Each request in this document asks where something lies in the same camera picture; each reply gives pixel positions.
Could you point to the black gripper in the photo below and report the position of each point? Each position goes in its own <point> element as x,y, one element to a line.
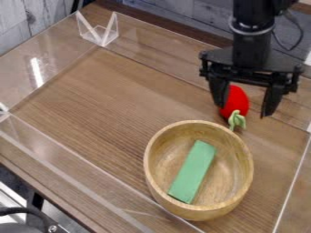
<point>250,62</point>

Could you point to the green rectangular block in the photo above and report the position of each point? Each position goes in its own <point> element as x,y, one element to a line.
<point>195,167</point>

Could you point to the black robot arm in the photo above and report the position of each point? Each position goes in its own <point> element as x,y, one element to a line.
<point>254,17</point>

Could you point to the brown wooden bowl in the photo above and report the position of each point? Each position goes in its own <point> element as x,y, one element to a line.
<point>227,179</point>

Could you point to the red plush strawberry toy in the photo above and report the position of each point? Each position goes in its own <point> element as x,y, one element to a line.
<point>237,108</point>

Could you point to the clear acrylic corner bracket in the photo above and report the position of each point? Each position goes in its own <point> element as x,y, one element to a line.
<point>101,35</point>

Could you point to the clear acrylic front wall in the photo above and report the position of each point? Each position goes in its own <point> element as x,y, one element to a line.
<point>87,150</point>

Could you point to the black metal table frame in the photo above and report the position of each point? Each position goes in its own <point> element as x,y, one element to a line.
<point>20,219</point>

